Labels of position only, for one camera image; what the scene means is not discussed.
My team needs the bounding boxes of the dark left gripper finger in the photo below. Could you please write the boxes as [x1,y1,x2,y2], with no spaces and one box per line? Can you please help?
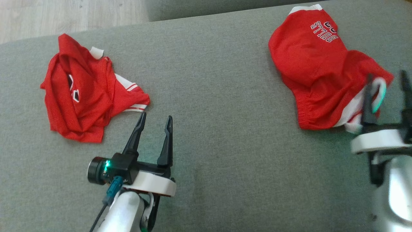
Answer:
[122,112,147,156]
[157,116,173,167]

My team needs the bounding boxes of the black cable with teal plug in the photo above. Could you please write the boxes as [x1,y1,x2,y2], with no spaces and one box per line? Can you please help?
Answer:
[89,176,125,232]

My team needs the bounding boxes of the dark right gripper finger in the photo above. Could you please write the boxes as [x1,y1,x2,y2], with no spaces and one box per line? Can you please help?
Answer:
[400,70,412,144]
[360,73,378,127]

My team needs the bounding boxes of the red basketball shorts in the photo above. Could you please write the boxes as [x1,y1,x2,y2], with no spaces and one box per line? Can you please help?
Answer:
[268,5,394,134]

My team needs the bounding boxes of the red basketball jersey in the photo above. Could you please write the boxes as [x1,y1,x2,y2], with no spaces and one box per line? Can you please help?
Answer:
[40,34,151,143]

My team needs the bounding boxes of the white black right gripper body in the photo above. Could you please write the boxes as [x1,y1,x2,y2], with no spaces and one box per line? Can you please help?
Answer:
[351,123,412,154]

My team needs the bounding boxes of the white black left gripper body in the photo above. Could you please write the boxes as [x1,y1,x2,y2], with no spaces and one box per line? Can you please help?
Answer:
[122,162,177,197]

